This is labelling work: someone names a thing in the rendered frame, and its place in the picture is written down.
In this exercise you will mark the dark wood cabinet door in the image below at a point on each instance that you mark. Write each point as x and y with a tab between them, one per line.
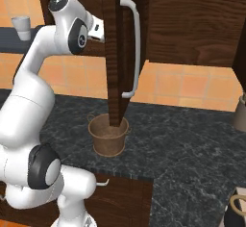
195	19
113	61

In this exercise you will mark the grey cup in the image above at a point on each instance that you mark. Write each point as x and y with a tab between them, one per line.
21	25

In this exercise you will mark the dark wood base cabinet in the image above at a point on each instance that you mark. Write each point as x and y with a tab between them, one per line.
125	202

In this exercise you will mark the dark wood tall cabinet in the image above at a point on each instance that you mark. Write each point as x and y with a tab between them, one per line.
241	54

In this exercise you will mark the grey round jar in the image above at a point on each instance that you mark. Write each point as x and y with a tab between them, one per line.
241	115

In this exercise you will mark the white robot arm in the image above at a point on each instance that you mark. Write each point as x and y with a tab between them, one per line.
25	109

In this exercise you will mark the dark wall shelf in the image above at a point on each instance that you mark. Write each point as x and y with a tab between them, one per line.
9	41

